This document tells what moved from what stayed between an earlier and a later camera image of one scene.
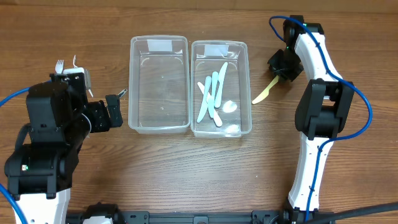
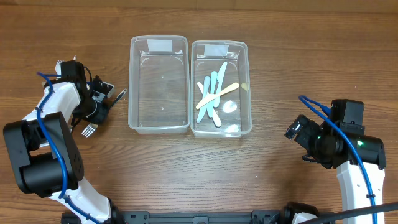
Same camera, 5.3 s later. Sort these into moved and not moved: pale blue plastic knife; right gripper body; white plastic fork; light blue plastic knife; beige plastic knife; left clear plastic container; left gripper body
Moved: left gripper body; beige plastic knife; right gripper body
Not moved: light blue plastic knife; left clear plastic container; white plastic fork; pale blue plastic knife
